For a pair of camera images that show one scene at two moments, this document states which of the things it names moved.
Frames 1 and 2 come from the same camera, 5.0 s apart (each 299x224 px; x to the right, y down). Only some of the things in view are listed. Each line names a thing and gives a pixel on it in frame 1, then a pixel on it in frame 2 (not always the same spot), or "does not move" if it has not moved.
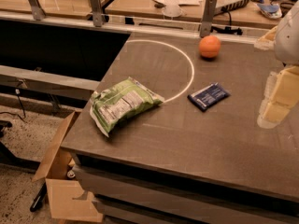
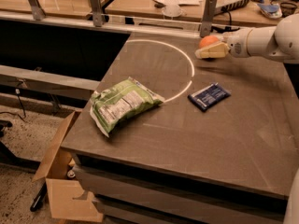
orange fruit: [209, 46] does not move
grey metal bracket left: [37, 12] does not move
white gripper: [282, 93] to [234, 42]
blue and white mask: [272, 10] does not move
